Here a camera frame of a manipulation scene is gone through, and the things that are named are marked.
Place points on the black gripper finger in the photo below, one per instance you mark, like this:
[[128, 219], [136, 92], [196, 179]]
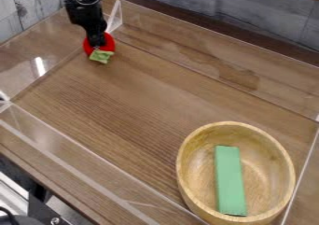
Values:
[[94, 36]]

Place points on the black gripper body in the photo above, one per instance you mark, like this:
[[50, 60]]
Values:
[[85, 14]]

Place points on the red felt fruit green leaf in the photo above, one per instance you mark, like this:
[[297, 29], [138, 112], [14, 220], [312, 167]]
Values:
[[101, 53]]

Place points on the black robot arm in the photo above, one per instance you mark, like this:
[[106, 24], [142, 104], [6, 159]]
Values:
[[85, 14]]

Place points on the green rectangular block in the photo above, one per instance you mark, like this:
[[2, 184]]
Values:
[[229, 185]]

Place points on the wooden oval bowl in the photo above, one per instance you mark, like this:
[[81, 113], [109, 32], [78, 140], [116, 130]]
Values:
[[268, 174]]

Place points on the clear acrylic tray enclosure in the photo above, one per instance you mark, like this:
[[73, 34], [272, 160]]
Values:
[[93, 129]]

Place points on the black clamp with cable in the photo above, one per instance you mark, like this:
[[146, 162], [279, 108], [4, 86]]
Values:
[[25, 210]]

